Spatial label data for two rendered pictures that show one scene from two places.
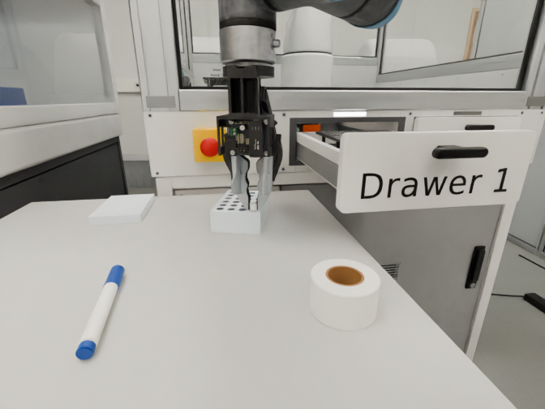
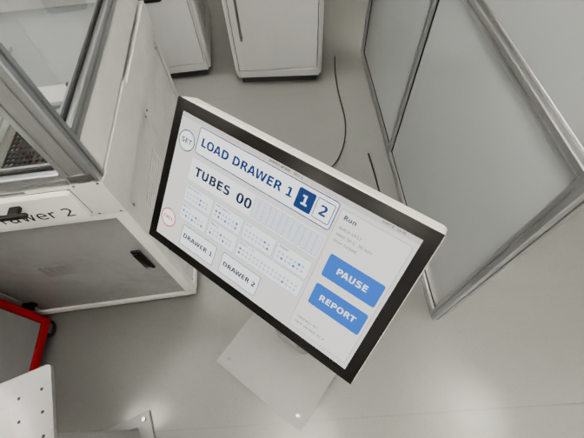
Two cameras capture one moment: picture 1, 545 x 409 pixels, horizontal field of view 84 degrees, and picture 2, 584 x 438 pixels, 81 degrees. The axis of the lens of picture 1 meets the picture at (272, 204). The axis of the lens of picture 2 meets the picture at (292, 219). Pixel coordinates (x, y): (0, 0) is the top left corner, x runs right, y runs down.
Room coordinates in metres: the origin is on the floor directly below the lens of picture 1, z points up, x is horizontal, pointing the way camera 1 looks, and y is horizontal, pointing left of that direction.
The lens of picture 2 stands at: (0.33, -1.25, 1.61)
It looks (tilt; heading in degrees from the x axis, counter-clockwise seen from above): 59 degrees down; 5
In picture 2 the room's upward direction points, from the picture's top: 4 degrees counter-clockwise
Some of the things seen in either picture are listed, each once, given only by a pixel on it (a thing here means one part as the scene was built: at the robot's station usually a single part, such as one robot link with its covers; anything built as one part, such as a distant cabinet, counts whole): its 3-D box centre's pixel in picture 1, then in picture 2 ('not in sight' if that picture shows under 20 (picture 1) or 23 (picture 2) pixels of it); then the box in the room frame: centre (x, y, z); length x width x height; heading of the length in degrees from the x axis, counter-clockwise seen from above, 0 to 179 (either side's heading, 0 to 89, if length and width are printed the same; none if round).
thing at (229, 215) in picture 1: (242, 209); not in sight; (0.52, 0.05, 0.78); 0.12 x 0.08 x 0.04; 174
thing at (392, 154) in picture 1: (435, 170); not in sight; (0.43, -0.24, 0.87); 0.29 x 0.02 x 0.11; 99
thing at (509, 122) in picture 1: (465, 139); (25, 211); (0.79, -0.50, 0.87); 0.29 x 0.02 x 0.11; 99
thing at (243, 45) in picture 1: (250, 50); not in sight; (0.45, 0.03, 1.03); 0.08 x 0.08 x 0.05
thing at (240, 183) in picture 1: (238, 184); not in sight; (0.45, 0.05, 0.85); 0.06 x 0.03 x 0.09; 174
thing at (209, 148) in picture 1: (209, 147); not in sight; (0.64, 0.13, 0.88); 0.04 x 0.03 x 0.04; 99
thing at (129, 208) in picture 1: (125, 208); not in sight; (0.56, 0.29, 0.77); 0.13 x 0.09 x 0.02; 10
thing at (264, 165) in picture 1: (263, 185); not in sight; (0.45, 0.01, 0.85); 0.06 x 0.03 x 0.09; 174
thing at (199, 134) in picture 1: (210, 144); not in sight; (0.68, 0.14, 0.88); 0.07 x 0.05 x 0.07; 99
